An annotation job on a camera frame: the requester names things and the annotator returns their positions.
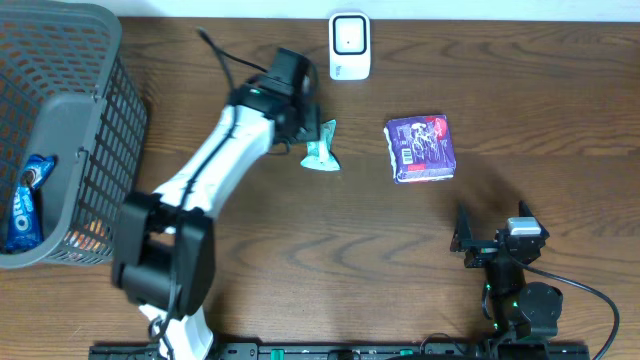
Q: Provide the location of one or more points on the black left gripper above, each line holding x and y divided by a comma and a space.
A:
308, 126

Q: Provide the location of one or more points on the purple Carefree pad pack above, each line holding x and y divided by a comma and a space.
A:
421, 149

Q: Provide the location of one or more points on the grey plastic basket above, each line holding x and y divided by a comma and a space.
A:
66, 94

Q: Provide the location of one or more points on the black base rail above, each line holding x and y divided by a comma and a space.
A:
252, 351

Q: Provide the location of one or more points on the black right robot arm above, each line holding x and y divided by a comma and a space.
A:
523, 309

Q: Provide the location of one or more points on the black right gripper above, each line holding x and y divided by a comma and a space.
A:
482, 251

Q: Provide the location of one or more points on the green wet wipes pack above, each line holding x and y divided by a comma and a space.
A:
319, 156

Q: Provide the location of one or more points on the blue Oreo cookie pack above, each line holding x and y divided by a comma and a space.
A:
24, 231

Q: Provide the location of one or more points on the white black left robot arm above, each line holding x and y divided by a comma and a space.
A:
164, 241

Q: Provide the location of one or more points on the white barcode scanner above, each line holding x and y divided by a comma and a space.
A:
349, 46

